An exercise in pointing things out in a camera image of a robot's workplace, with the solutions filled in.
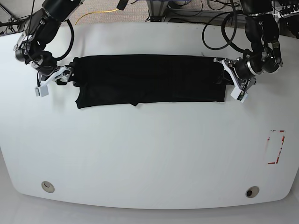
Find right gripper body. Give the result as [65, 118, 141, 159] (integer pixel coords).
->
[38, 65, 74, 85]

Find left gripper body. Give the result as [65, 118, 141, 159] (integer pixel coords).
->
[222, 57, 258, 84]

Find black T-shirt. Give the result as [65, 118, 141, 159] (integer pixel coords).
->
[71, 55, 233, 109]

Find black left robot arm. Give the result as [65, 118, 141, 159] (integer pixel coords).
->
[221, 0, 283, 87]

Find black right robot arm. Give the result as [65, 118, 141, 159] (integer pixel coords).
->
[14, 0, 83, 86]

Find red tape rectangle marking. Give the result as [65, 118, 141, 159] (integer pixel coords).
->
[265, 130, 285, 165]

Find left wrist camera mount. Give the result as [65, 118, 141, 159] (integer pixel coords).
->
[214, 57, 256, 103]

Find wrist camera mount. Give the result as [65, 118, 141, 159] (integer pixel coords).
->
[214, 57, 256, 103]
[35, 65, 73, 97]

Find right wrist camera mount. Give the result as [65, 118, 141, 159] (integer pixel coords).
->
[35, 65, 73, 97]

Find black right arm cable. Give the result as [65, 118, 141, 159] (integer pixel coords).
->
[28, 0, 75, 70]

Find yellow cable on floor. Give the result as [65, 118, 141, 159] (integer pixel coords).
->
[75, 8, 119, 26]

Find right table cable grommet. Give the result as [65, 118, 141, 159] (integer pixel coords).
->
[245, 186, 260, 198]

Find table cable grommet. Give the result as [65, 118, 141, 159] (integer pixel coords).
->
[41, 181, 55, 193]
[245, 186, 260, 198]

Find left table cable grommet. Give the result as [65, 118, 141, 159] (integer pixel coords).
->
[41, 181, 55, 193]

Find aluminium frame stand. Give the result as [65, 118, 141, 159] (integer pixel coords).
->
[146, 0, 170, 22]

